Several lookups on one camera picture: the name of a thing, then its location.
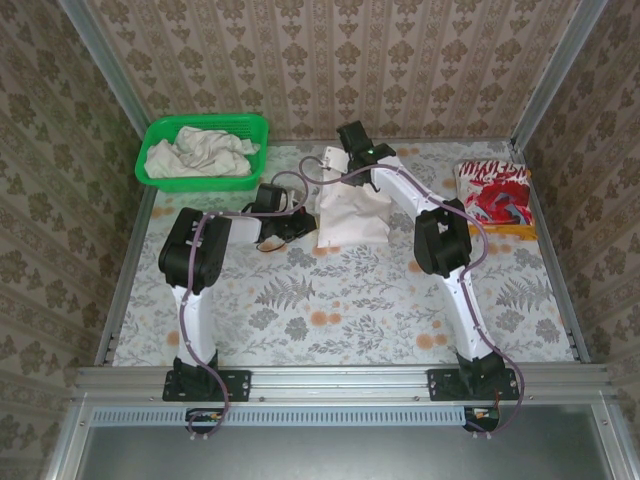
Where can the green plastic basket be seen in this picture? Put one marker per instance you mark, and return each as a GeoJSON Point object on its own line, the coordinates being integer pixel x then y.
{"type": "Point", "coordinates": [150, 177]}

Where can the crumpled white t-shirts pile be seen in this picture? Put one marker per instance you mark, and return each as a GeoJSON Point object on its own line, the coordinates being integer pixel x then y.
{"type": "Point", "coordinates": [200, 155]}

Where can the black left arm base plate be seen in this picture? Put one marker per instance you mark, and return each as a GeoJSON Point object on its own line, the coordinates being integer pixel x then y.
{"type": "Point", "coordinates": [237, 385]}

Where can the aluminium mounting rail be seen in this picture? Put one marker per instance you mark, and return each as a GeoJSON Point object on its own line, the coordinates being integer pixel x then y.
{"type": "Point", "coordinates": [340, 382]}

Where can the floral patterned table cover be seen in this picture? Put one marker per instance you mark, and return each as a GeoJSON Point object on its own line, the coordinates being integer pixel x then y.
{"type": "Point", "coordinates": [325, 300]}

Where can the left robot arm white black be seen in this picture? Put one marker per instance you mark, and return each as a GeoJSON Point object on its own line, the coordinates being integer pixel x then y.
{"type": "Point", "coordinates": [202, 325]}

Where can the aluminium frame post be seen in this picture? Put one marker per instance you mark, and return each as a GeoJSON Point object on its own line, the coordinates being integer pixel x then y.
{"type": "Point", "coordinates": [560, 65]}
{"type": "Point", "coordinates": [105, 65]}

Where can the aluminium table side rail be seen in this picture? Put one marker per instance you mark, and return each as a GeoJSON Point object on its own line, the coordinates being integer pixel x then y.
{"type": "Point", "coordinates": [125, 275]}
{"type": "Point", "coordinates": [560, 250]}

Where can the plain white t-shirt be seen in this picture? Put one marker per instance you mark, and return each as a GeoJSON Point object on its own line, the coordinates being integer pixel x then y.
{"type": "Point", "coordinates": [350, 220]}

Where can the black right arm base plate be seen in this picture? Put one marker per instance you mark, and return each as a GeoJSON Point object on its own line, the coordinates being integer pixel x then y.
{"type": "Point", "coordinates": [440, 385]}

